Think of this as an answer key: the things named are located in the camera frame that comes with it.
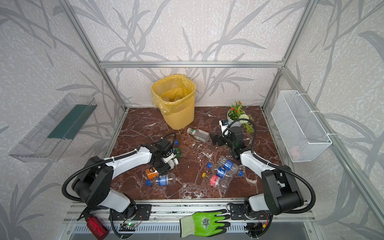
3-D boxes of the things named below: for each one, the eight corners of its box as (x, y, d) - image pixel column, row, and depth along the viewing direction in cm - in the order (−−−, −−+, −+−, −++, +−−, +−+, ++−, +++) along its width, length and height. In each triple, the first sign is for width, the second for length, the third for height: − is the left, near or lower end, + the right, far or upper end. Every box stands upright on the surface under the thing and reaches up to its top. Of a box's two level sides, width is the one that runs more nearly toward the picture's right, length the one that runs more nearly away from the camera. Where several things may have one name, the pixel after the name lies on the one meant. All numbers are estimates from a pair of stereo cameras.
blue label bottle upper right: (215, 165, 92) (216, 161, 87) (219, 158, 95) (220, 153, 90) (240, 180, 86) (242, 177, 81) (244, 172, 89) (246, 168, 84)
